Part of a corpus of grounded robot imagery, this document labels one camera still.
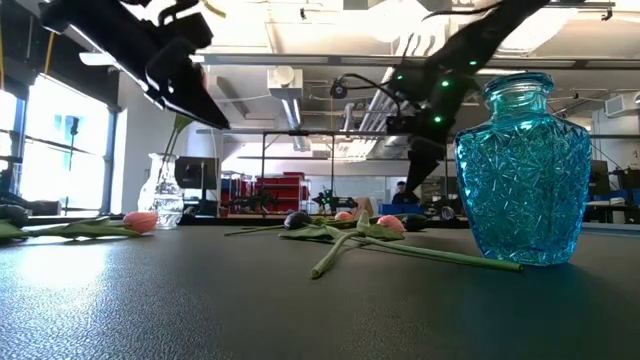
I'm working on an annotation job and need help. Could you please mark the black table mat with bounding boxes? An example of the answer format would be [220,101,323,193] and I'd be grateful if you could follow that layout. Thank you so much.
[0,222,640,360]

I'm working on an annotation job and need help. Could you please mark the black frame stand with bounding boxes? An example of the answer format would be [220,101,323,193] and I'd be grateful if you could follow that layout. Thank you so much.
[260,130,336,214]

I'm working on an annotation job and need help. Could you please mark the blue storage bin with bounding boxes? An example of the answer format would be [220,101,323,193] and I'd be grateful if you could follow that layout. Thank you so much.
[378,202,426,217]

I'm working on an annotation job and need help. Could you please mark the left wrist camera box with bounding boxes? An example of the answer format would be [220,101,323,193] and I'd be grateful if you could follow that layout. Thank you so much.
[158,12,215,51]

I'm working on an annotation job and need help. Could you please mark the black computer monitor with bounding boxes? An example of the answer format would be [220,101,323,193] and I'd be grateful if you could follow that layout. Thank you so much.
[174,155,220,190]

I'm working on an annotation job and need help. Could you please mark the person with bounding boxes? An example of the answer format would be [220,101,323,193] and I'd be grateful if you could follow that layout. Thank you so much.
[391,180,421,205]

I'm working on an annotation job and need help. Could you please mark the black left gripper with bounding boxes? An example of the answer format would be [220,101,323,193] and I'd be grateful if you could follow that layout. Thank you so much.
[144,37,231,130]

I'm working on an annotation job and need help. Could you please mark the red storage shelf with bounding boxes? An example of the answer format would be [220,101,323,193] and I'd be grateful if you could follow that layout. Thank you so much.
[254,172,307,214]

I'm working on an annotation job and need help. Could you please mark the clear glass vase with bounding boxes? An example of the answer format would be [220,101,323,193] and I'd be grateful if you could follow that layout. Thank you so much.
[137,152,185,231]

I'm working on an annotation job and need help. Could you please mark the white ceiling duct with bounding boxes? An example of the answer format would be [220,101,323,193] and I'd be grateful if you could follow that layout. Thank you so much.
[267,66,312,152]

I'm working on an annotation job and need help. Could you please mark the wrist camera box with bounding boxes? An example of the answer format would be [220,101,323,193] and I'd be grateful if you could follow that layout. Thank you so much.
[384,115,416,136]
[158,12,215,51]

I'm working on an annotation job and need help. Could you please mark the black aluminium table frame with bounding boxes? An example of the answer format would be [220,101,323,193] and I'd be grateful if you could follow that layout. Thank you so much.
[24,213,640,232]

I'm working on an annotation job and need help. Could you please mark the blue cut-glass vase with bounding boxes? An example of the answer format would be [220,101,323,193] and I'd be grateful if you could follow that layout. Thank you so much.
[453,71,593,267]

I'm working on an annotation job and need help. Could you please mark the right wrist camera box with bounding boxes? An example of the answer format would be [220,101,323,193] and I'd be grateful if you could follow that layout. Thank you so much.
[384,115,416,136]

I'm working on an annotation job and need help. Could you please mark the white air conditioner unit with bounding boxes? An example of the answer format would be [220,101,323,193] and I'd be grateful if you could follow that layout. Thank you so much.
[603,92,640,119]

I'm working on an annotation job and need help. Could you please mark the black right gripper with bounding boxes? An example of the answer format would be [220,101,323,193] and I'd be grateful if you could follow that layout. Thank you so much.
[399,107,452,195]

